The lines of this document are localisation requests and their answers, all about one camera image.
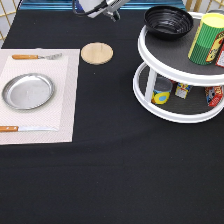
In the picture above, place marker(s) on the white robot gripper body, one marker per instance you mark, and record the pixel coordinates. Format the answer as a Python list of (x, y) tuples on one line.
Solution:
[(111, 8)]

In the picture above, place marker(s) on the black ribbed bowl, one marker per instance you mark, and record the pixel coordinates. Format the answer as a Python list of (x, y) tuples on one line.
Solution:
[(168, 22)]

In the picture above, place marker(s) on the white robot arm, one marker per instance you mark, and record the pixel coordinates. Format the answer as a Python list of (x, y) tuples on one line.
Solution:
[(93, 8)]

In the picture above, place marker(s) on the white two-tier lazy Susan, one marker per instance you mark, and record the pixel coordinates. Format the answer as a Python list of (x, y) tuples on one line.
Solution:
[(170, 59)]

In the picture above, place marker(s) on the round silver metal plate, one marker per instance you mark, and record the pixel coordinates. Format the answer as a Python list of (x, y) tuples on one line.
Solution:
[(28, 91)]

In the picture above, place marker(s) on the round wooden coaster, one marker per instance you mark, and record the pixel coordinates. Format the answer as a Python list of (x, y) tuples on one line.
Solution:
[(97, 53)]

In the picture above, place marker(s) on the beige woven placemat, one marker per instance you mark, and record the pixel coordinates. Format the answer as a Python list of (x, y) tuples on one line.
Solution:
[(58, 112)]

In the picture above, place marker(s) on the yellow and blue can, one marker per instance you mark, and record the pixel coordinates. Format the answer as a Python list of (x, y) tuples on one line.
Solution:
[(162, 90)]

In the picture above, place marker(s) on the green and yellow canister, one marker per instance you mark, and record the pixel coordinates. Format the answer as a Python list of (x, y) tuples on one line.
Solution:
[(208, 39)]

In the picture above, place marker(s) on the red raisin box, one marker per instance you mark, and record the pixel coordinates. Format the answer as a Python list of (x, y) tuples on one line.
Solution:
[(220, 57)]

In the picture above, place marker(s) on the red snack box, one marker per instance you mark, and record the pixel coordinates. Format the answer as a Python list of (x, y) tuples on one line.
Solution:
[(213, 95)]

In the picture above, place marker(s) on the wooden handled fork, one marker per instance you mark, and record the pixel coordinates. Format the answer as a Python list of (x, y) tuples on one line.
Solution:
[(32, 57)]

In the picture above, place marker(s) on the wooden handled knife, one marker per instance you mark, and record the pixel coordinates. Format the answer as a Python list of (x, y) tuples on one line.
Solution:
[(25, 128)]

